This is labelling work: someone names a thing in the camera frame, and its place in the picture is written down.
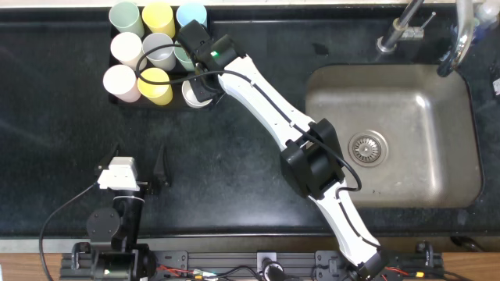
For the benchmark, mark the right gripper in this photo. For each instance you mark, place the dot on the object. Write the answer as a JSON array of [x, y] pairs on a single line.
[[203, 89]]

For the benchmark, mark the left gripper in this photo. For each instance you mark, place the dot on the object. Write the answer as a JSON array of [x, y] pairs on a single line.
[[147, 188]]

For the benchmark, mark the white cup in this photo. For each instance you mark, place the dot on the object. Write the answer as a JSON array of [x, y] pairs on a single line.
[[126, 50], [189, 97]]

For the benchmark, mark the yellow cup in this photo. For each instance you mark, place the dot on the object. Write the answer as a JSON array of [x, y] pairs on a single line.
[[156, 95], [158, 17]]

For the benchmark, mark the pink cup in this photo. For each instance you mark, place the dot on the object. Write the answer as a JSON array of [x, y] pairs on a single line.
[[121, 84]]

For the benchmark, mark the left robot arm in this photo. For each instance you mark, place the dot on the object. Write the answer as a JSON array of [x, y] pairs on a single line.
[[117, 234]]

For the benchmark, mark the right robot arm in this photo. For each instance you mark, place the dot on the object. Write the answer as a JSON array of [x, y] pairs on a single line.
[[269, 105]]

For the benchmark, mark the black tray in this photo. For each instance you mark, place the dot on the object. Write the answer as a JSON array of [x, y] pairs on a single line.
[[177, 93]]

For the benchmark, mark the green cup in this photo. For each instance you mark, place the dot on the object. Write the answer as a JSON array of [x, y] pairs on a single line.
[[181, 58], [126, 17]]

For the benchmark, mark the grey cup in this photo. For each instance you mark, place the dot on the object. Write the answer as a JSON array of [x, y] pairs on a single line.
[[160, 58]]

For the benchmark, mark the blue cup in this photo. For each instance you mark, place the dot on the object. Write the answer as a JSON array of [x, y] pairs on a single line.
[[193, 13]]

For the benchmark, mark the steel tap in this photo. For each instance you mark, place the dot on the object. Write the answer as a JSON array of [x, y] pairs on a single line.
[[390, 37]]

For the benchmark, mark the steel sink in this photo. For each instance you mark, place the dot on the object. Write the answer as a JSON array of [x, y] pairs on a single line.
[[429, 117]]

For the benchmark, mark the small white object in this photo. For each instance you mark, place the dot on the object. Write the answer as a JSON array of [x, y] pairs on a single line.
[[497, 86]]

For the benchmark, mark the blue soap bottle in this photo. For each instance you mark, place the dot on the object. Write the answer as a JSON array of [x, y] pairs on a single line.
[[488, 11]]

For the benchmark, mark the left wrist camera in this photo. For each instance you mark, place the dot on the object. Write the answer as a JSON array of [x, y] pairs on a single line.
[[119, 173]]

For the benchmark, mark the mounting rail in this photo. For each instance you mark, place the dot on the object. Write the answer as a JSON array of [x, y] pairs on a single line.
[[226, 259]]

